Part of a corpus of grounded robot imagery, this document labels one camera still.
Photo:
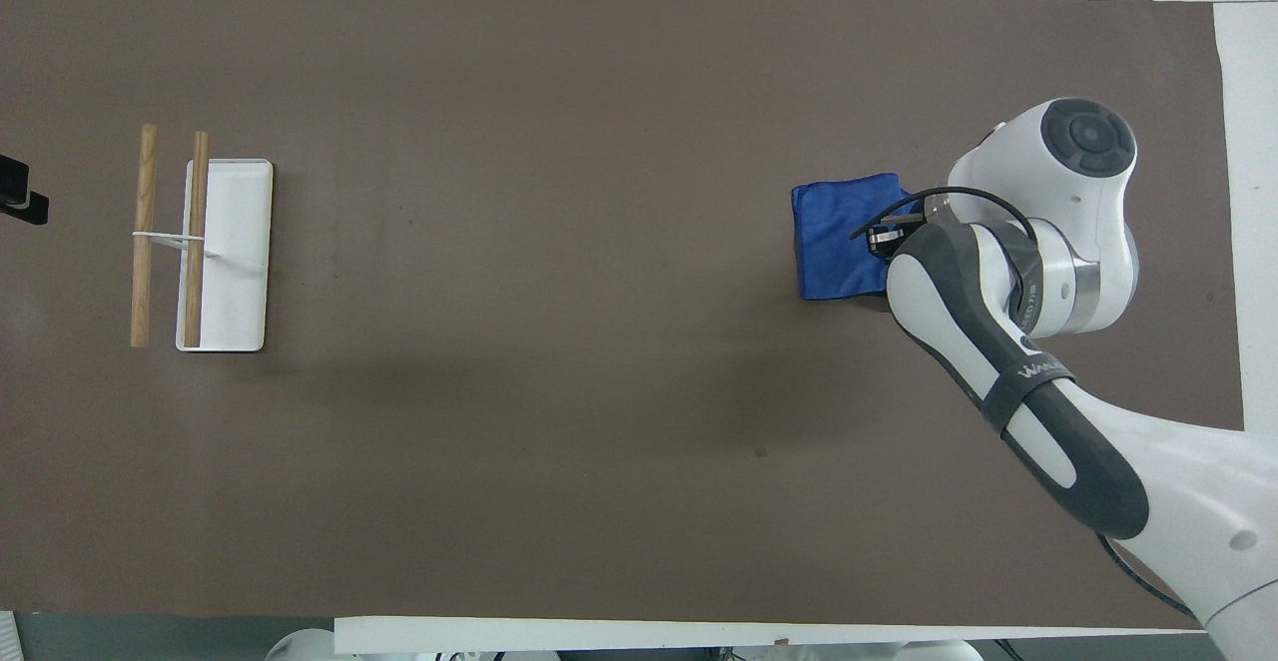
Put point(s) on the blue towel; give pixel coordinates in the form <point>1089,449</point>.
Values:
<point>834,237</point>

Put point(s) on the black stand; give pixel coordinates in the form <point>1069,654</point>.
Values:
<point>16,189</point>

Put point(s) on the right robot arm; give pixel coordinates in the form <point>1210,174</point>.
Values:
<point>1058,441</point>

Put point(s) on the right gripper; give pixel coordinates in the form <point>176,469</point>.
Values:
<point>887,240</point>

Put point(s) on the white towel rack wooden bars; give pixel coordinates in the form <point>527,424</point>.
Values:
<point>232,262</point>

